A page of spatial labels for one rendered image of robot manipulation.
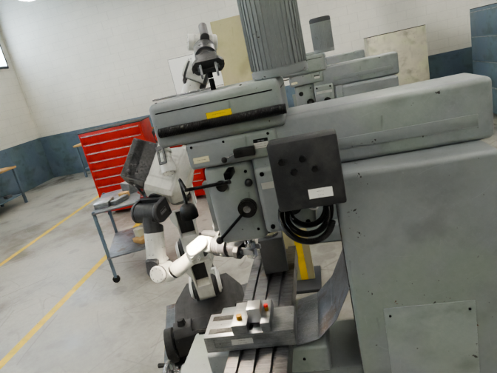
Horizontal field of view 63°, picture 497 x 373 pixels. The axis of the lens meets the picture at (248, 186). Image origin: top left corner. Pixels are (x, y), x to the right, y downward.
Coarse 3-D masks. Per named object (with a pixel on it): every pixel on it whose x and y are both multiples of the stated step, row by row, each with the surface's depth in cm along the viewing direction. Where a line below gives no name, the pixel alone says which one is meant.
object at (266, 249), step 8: (272, 232) 202; (280, 232) 204; (264, 240) 199; (272, 240) 199; (280, 240) 199; (264, 248) 200; (272, 248) 200; (280, 248) 200; (264, 256) 201; (272, 256) 201; (280, 256) 201; (264, 264) 203; (272, 264) 203; (280, 264) 203; (272, 272) 204
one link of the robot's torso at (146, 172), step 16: (144, 144) 193; (128, 160) 191; (144, 160) 191; (176, 160) 191; (128, 176) 189; (144, 176) 189; (160, 176) 189; (176, 176) 189; (192, 176) 211; (144, 192) 200; (160, 192) 189; (176, 192) 189
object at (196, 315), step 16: (224, 288) 274; (240, 288) 270; (176, 304) 268; (192, 304) 263; (208, 304) 259; (224, 304) 255; (176, 320) 250; (192, 320) 242; (208, 320) 239; (176, 336) 231; (192, 336) 232
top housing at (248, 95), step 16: (272, 80) 134; (176, 96) 162; (192, 96) 140; (208, 96) 138; (224, 96) 137; (240, 96) 136; (256, 96) 136; (272, 96) 135; (160, 112) 142; (176, 112) 141; (192, 112) 140; (208, 112) 139; (224, 112) 139; (224, 128) 140; (240, 128) 140; (256, 128) 139; (160, 144) 146; (176, 144) 146
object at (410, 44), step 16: (480, 16) 753; (496, 16) 689; (400, 32) 867; (416, 32) 862; (480, 32) 764; (496, 32) 698; (368, 48) 885; (384, 48) 881; (400, 48) 877; (416, 48) 872; (480, 48) 776; (496, 48) 708; (400, 64) 887; (416, 64) 882; (480, 64) 788; (496, 64) 719; (400, 80) 897; (416, 80) 892; (496, 80) 729; (496, 96) 740; (496, 112) 753
